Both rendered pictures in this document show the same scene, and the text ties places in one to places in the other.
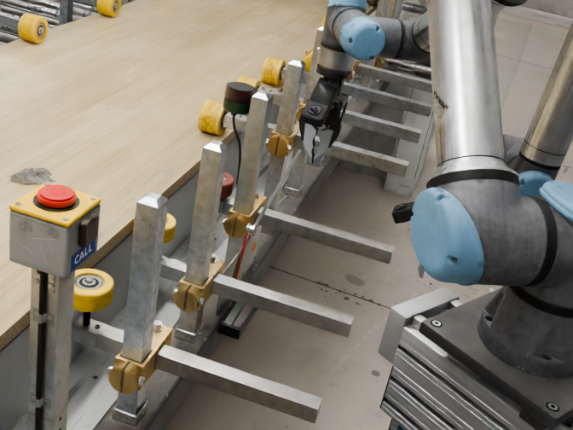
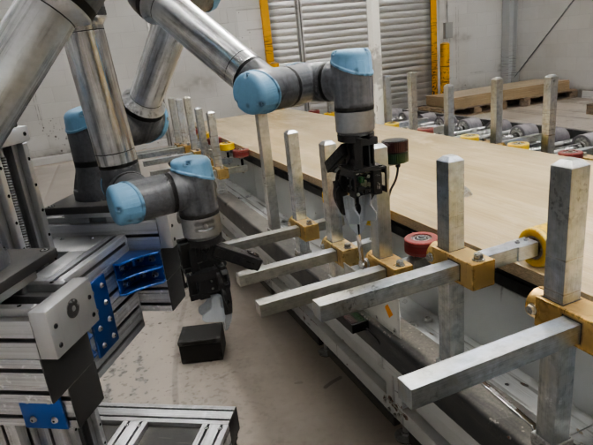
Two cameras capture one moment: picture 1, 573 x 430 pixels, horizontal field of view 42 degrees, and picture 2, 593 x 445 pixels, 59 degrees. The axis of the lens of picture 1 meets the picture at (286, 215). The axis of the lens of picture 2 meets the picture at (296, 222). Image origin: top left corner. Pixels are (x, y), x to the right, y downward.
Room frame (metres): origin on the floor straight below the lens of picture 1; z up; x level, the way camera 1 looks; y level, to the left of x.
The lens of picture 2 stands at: (2.31, -0.69, 1.36)
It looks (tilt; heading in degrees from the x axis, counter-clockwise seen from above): 19 degrees down; 147
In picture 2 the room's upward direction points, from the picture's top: 6 degrees counter-clockwise
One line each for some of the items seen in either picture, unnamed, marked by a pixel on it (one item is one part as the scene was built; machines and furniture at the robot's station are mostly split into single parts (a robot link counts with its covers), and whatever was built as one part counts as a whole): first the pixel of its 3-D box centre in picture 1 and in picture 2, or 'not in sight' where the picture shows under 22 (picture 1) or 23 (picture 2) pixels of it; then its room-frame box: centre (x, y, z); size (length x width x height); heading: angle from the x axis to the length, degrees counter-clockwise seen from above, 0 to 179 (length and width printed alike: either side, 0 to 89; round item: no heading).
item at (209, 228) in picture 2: not in sight; (201, 225); (1.40, -0.32, 1.05); 0.08 x 0.08 x 0.05
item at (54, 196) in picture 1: (56, 199); not in sight; (0.70, 0.24, 1.22); 0.04 x 0.04 x 0.02
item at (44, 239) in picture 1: (54, 231); not in sight; (0.70, 0.24, 1.18); 0.07 x 0.07 x 0.08; 79
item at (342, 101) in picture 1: (329, 94); (359, 163); (1.54, -0.04, 1.13); 0.09 x 0.08 x 0.12; 168
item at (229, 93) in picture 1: (240, 91); (394, 145); (1.46, 0.14, 1.13); 0.06 x 0.06 x 0.02
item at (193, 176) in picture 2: not in sight; (193, 186); (1.40, -0.33, 1.13); 0.09 x 0.08 x 0.11; 87
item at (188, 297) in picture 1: (199, 283); (339, 250); (1.22, 0.14, 0.81); 0.14 x 0.06 x 0.05; 169
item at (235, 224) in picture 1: (243, 214); (388, 267); (1.47, 0.09, 0.85); 0.14 x 0.06 x 0.05; 169
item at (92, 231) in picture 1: (88, 230); not in sight; (0.69, 0.21, 1.20); 0.03 x 0.01 x 0.03; 169
